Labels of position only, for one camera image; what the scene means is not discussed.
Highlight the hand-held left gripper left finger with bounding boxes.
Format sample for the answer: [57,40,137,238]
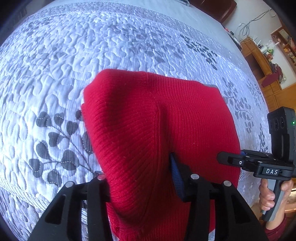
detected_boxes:
[28,174,113,241]

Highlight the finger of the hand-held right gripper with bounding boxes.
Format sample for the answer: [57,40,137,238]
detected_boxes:
[217,151,255,172]
[240,149,273,161]

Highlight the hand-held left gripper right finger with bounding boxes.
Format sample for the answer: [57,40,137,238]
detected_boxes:
[170,153,270,241]

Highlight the red knit sweater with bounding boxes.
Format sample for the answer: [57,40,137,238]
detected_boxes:
[81,69,241,241]

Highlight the person's right forearm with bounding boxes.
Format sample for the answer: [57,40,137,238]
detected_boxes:
[264,212,292,240]

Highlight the person's right hand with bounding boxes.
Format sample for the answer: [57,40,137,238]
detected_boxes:
[258,178,295,212]

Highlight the dark red cloth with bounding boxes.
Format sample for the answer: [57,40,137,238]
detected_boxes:
[261,74,278,88]

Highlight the wooden cabinet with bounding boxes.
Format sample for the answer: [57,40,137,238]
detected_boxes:
[240,39,296,113]

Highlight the white grey quilted bedspread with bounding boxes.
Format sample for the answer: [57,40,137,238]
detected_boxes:
[0,0,271,241]

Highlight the dark wooden headboard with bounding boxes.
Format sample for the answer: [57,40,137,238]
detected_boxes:
[188,0,238,24]

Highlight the wooden wall shelf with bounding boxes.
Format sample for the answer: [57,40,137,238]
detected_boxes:
[270,25,296,63]

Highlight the white cables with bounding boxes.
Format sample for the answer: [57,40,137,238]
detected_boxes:
[238,9,274,39]

